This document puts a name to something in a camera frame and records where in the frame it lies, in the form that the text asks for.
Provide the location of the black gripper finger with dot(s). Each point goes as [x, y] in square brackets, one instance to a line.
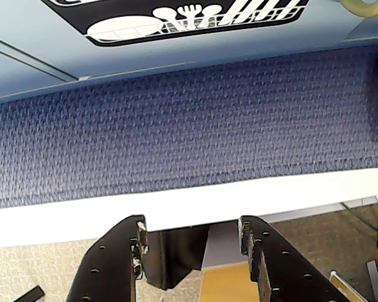
[110, 261]
[283, 270]

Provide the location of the black flat strip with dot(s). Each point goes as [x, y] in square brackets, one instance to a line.
[31, 295]

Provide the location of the navy textured mat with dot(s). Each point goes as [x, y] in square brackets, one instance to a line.
[182, 126]

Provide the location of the black under-desk bracket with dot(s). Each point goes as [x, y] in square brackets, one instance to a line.
[173, 255]

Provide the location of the grey angled metal bracket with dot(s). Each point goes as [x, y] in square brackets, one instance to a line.
[376, 280]

